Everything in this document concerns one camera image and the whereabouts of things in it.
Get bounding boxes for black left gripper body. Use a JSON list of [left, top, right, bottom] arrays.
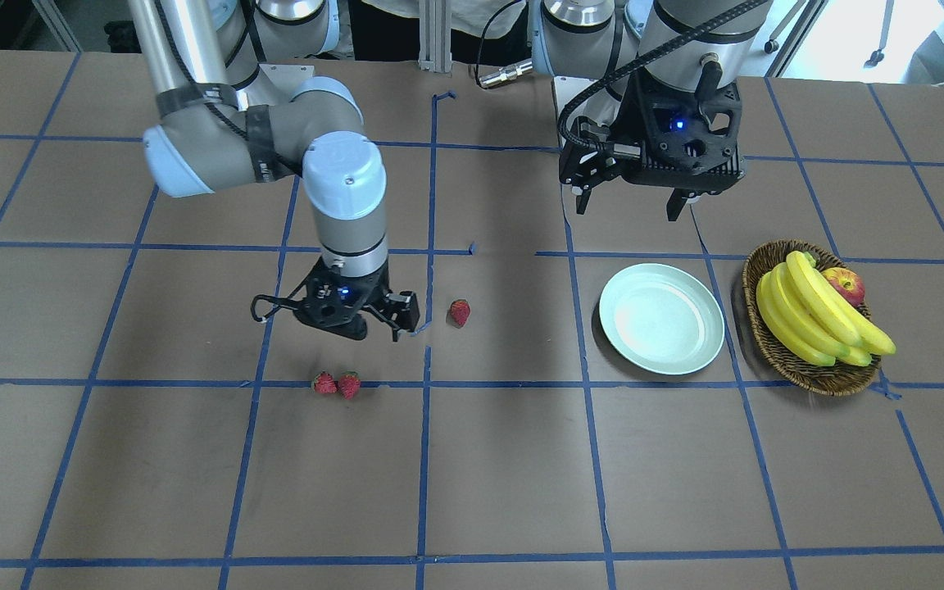
[[560, 78, 746, 195]]

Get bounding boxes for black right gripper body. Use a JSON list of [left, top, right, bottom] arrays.
[[293, 259, 396, 340]]

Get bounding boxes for strawberry pair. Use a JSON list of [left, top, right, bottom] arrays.
[[311, 372, 338, 396], [336, 372, 362, 400]]

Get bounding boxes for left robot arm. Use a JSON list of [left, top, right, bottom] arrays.
[[529, 1, 772, 221]]

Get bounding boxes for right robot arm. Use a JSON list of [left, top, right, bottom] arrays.
[[129, 1, 420, 340]]

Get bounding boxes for light green plate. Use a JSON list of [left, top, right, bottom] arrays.
[[598, 264, 726, 374]]

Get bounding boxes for yellow banana bunch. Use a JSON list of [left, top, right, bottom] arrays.
[[746, 249, 896, 369]]

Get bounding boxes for red yellow apple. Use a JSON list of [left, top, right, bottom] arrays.
[[823, 266, 865, 307]]

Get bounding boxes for wicker basket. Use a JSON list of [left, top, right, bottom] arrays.
[[729, 238, 882, 397]]

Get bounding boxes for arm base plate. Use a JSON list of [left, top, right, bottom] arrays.
[[553, 77, 620, 131], [259, 63, 315, 94]]

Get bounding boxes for aluminium frame post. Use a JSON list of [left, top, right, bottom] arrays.
[[417, 0, 452, 75]]

